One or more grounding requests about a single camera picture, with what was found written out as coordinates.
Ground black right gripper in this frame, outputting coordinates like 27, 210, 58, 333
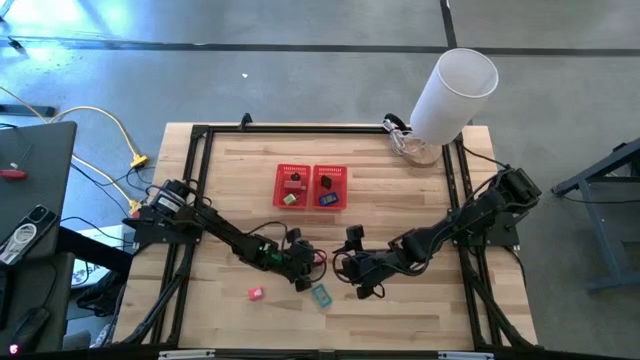
344, 224, 402, 300

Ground blue grey metal stand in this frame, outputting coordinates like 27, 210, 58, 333
549, 137, 640, 294

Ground white cylindrical lamp shade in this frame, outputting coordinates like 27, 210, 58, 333
399, 47, 500, 169

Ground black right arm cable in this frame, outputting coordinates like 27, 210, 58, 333
462, 144, 501, 169

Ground white label strip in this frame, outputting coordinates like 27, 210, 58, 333
157, 349, 217, 360
437, 350, 496, 360

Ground teal rectangular box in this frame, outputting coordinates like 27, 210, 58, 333
311, 283, 334, 308

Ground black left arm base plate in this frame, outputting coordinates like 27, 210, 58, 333
122, 207, 206, 246

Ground red handled screwdriver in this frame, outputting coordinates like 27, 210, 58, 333
0, 143, 35, 181

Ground black bag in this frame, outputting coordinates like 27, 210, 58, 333
74, 269, 127, 320

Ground smartphone in clear case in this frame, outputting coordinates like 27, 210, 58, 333
0, 203, 60, 266

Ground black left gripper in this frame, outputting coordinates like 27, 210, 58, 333
279, 227, 322, 293

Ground black aluminium table frame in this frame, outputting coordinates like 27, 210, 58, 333
114, 113, 540, 351

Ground white coiled lamp cable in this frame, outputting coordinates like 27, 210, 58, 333
382, 113, 426, 156

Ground black floor cable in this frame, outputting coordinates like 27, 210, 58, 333
562, 193, 640, 205

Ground white printed box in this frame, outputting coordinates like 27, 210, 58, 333
69, 224, 132, 289

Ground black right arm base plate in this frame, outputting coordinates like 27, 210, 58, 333
447, 205, 522, 249

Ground black floor bar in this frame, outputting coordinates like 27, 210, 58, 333
0, 103, 56, 119

